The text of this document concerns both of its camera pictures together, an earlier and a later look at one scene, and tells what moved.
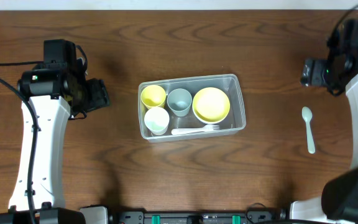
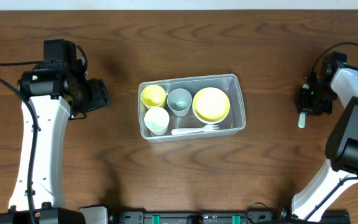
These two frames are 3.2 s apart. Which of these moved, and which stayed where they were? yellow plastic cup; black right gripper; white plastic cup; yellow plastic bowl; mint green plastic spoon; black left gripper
Moved: mint green plastic spoon; black right gripper
Stayed: white plastic cup; black left gripper; yellow plastic cup; yellow plastic bowl
